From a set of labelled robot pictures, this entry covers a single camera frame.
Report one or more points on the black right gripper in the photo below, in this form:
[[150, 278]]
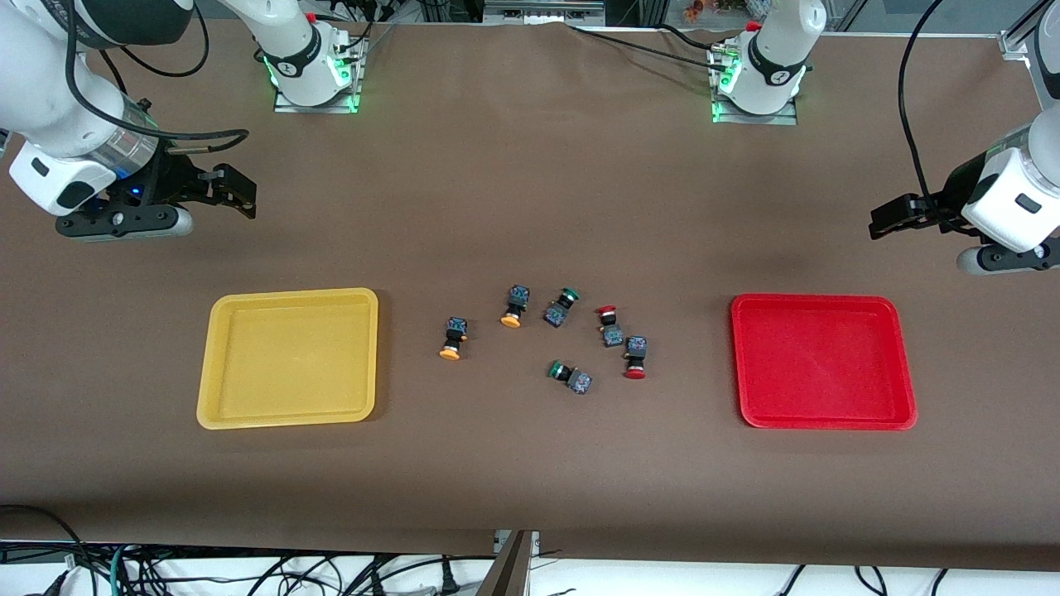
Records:
[[172, 179]]

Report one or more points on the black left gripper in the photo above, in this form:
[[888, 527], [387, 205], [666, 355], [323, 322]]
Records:
[[950, 194]]

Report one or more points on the yellow mushroom push button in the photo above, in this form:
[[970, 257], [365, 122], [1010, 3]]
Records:
[[515, 305], [454, 338]]

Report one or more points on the red mushroom push button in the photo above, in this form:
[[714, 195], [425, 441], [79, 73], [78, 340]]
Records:
[[636, 352], [611, 331]]

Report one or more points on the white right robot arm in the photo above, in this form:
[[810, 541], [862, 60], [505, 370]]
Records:
[[41, 83]]

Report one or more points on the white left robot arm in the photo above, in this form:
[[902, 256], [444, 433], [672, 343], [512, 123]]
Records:
[[778, 41]]

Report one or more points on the red plastic tray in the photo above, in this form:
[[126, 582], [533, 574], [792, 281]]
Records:
[[824, 364]]

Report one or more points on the yellow plastic tray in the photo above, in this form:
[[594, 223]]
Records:
[[290, 360]]

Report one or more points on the brown table cover sheet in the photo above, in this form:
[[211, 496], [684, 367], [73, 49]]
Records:
[[530, 190]]

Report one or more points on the green mushroom push button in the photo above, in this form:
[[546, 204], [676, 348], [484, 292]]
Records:
[[573, 378], [559, 311]]

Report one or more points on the black power plug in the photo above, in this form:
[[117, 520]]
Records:
[[450, 583]]

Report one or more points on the aluminium profile table leg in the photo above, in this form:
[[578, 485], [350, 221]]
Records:
[[507, 571]]

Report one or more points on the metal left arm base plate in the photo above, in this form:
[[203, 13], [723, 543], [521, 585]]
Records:
[[787, 118]]

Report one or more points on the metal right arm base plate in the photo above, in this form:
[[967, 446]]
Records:
[[358, 91]]

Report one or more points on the aluminium frame profile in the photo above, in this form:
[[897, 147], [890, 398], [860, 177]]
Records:
[[1017, 37]]

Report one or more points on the grey metal rail bracket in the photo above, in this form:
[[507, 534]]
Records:
[[542, 10]]

